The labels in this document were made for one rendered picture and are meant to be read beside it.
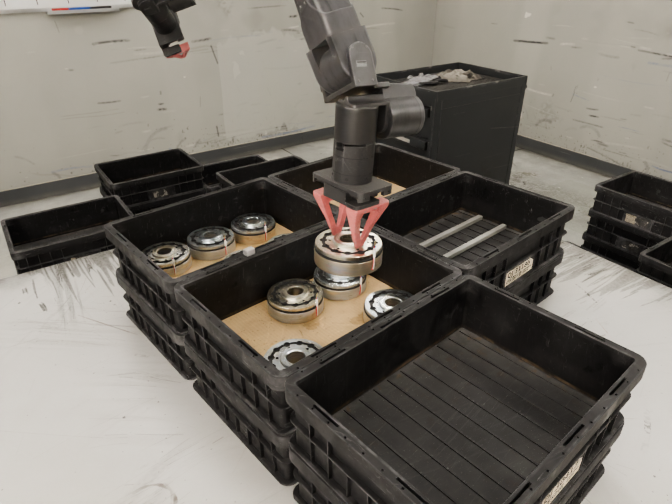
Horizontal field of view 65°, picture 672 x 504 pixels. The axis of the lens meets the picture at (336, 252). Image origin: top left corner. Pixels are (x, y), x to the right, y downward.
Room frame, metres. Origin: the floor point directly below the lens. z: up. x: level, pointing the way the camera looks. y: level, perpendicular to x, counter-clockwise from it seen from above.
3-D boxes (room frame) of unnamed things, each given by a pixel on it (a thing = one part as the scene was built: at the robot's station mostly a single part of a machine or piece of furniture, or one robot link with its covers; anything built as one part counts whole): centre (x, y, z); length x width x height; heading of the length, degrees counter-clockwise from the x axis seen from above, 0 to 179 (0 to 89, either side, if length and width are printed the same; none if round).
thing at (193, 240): (1.02, 0.28, 0.86); 0.10 x 0.10 x 0.01
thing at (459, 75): (2.70, -0.61, 0.88); 0.29 x 0.22 x 0.03; 125
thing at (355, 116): (0.70, -0.03, 1.21); 0.07 x 0.06 x 0.07; 123
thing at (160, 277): (0.97, 0.22, 0.92); 0.40 x 0.30 x 0.02; 132
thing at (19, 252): (1.64, 0.93, 0.37); 0.40 x 0.30 x 0.45; 125
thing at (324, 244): (0.70, -0.02, 1.02); 0.10 x 0.10 x 0.01
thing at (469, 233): (1.01, -0.27, 0.87); 0.40 x 0.30 x 0.11; 132
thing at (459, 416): (0.52, -0.18, 0.87); 0.40 x 0.30 x 0.11; 132
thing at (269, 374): (0.74, 0.02, 0.92); 0.40 x 0.30 x 0.02; 132
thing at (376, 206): (0.69, -0.03, 1.07); 0.07 x 0.07 x 0.09; 41
